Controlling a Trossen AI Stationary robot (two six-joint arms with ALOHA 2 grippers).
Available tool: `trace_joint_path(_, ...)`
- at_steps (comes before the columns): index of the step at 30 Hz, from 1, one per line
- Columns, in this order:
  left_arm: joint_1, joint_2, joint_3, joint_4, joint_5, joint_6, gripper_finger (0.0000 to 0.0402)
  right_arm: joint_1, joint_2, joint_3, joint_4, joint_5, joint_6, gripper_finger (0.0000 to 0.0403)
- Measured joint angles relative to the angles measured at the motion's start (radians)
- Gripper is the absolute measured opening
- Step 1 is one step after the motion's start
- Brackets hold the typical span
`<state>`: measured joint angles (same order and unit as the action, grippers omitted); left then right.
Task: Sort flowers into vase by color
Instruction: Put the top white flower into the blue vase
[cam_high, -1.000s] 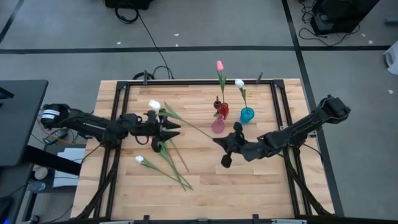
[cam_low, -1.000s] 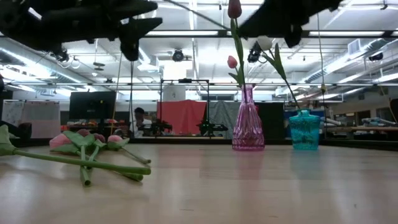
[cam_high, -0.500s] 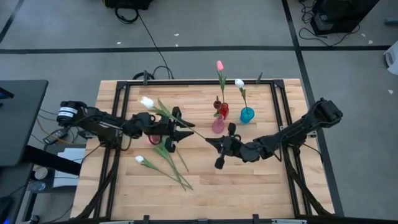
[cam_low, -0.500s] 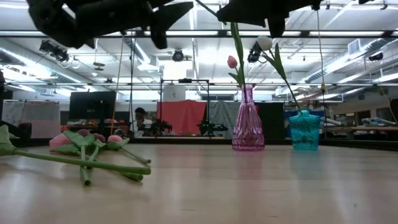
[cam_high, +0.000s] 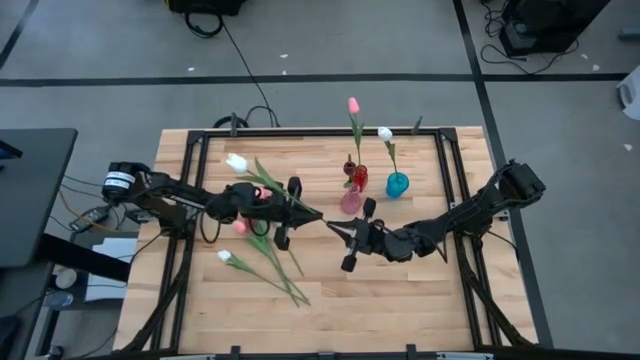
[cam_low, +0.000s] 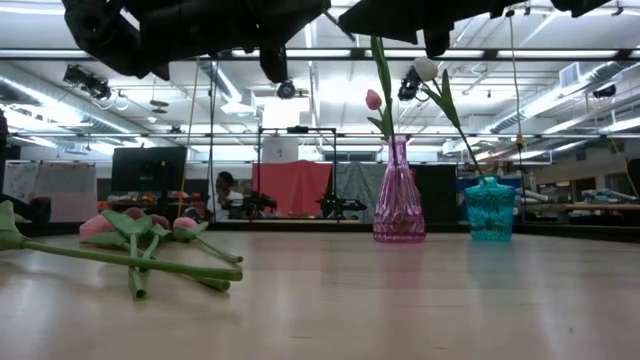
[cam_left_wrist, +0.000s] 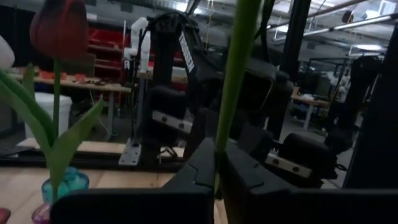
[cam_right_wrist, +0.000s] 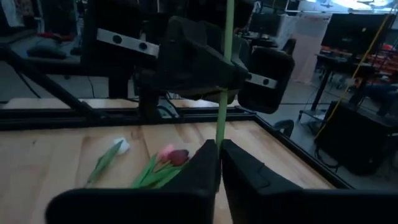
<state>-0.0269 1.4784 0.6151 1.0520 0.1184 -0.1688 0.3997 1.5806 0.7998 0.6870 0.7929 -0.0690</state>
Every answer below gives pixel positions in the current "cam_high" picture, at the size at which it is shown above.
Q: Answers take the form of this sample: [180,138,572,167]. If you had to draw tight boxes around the teal glass vase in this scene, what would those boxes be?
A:
[385,171,411,200]

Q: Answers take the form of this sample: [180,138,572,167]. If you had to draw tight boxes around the long black floor cable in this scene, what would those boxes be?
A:
[183,9,281,129]

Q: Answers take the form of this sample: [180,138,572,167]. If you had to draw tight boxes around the round white object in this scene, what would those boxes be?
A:
[54,268,79,290]

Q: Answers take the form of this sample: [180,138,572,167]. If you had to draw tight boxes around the red glass vase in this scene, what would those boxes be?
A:
[352,163,370,193]

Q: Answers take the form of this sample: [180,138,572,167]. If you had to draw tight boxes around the black power adapter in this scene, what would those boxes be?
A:
[68,204,114,233]

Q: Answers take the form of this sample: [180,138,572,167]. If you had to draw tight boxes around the black desk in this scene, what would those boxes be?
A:
[0,127,79,270]

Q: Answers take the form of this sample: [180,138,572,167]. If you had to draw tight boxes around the yellow cable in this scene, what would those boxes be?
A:
[58,188,120,234]

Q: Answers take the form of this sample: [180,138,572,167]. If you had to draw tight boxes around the clear plastic bottle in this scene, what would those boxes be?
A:
[44,290,75,309]

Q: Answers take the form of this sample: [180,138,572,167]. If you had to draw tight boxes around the pink glass vase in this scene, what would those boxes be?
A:
[340,183,363,216]

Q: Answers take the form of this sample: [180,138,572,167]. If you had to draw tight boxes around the black aluminium table frame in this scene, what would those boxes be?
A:
[119,125,540,354]

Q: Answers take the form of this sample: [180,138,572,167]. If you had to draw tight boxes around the black desk foot beam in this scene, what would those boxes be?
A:
[38,232,132,283]

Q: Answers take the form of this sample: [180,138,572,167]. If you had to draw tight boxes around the looped black cable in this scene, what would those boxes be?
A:
[212,105,277,130]

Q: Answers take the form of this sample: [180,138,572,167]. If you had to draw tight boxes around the white paper sheets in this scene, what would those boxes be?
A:
[83,236,139,304]

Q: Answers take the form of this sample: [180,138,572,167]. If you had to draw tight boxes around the black equipment case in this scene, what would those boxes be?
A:
[499,0,612,57]

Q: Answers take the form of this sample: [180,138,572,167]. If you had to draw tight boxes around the tangled black cables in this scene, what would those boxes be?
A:
[480,0,581,76]

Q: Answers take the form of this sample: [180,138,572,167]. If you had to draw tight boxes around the white appliance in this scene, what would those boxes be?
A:
[616,64,640,122]

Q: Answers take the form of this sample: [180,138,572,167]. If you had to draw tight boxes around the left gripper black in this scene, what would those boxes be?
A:
[248,176,324,253]

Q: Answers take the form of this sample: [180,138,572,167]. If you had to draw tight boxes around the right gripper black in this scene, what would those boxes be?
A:
[326,196,402,274]

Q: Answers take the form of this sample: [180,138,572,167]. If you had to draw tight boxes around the black box on floor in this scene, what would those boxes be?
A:
[166,0,250,16]

